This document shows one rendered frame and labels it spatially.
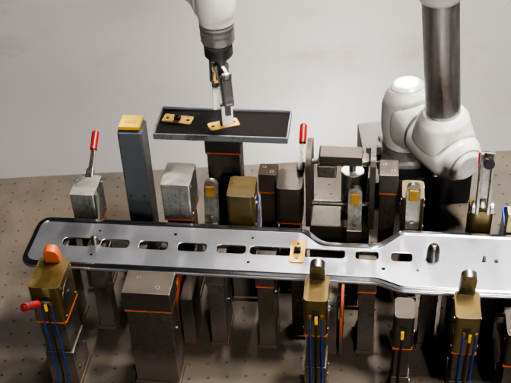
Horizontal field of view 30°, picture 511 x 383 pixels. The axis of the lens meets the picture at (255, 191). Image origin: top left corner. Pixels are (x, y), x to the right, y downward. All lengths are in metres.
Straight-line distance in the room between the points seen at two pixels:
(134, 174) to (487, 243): 1.00
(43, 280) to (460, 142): 1.22
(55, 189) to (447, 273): 1.42
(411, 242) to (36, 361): 1.05
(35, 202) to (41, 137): 1.61
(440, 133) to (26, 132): 2.61
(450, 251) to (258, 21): 3.36
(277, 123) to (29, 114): 2.54
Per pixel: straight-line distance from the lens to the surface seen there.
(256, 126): 2.61
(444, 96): 2.71
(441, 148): 2.78
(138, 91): 5.04
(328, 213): 2.61
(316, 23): 5.58
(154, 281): 2.34
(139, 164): 2.72
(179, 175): 2.53
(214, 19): 2.40
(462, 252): 2.47
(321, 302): 2.25
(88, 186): 2.62
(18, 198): 3.24
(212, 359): 2.60
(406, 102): 2.90
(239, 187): 2.52
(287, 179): 2.54
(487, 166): 2.42
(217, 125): 2.62
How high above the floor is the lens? 2.62
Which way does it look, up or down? 38 degrees down
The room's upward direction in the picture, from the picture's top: 3 degrees counter-clockwise
